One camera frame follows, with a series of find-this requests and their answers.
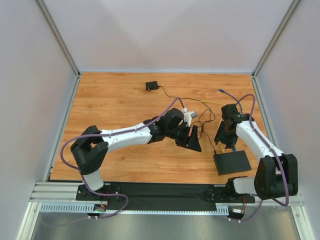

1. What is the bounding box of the blue ethernet cable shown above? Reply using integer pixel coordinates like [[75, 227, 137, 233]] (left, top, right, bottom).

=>
[[218, 88, 243, 153]]

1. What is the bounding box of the yellow ethernet cable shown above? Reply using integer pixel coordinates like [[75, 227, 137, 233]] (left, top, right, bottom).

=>
[[199, 99, 226, 153]]

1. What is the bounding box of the black network switch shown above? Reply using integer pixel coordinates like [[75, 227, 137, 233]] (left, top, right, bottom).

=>
[[213, 150, 252, 176]]

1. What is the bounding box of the black power cable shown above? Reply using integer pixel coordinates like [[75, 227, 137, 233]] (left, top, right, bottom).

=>
[[158, 85, 218, 155]]

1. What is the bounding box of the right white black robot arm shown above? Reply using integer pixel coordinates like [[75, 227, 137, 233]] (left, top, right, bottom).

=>
[[213, 104, 299, 200]]

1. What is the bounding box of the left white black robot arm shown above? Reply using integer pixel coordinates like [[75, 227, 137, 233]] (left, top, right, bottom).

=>
[[70, 108, 202, 191]]

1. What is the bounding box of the black power adapter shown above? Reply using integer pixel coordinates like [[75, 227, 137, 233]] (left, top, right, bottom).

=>
[[145, 81, 159, 91]]

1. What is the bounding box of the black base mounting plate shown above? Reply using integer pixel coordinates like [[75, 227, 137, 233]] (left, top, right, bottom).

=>
[[76, 181, 256, 213]]

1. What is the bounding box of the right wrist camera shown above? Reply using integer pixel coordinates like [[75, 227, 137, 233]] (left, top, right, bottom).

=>
[[221, 103, 240, 121]]

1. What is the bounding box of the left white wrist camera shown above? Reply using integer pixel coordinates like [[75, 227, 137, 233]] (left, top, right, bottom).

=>
[[182, 108, 198, 127]]

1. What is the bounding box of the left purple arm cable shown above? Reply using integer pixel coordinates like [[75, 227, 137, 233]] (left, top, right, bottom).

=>
[[39, 97, 187, 227]]

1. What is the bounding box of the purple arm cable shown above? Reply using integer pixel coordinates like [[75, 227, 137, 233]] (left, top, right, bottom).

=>
[[39, 97, 187, 227], [228, 93, 291, 223]]

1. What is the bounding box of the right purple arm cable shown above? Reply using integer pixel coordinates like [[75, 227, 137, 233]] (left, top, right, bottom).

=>
[[228, 93, 291, 223]]

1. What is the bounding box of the slotted grey cable duct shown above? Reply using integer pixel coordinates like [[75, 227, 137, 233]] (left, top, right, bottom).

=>
[[39, 202, 245, 215]]

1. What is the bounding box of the right aluminium frame post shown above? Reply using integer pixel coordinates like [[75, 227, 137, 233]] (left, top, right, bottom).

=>
[[251, 0, 302, 79]]

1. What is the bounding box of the aluminium frame post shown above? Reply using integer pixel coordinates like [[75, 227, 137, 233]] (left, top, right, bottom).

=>
[[34, 0, 81, 77], [251, 0, 302, 79]]

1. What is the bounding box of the aluminium front rail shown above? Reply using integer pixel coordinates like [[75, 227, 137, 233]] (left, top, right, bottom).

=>
[[29, 181, 305, 207]]

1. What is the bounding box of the left aluminium frame post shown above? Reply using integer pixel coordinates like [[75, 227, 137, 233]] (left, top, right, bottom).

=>
[[34, 0, 81, 77]]

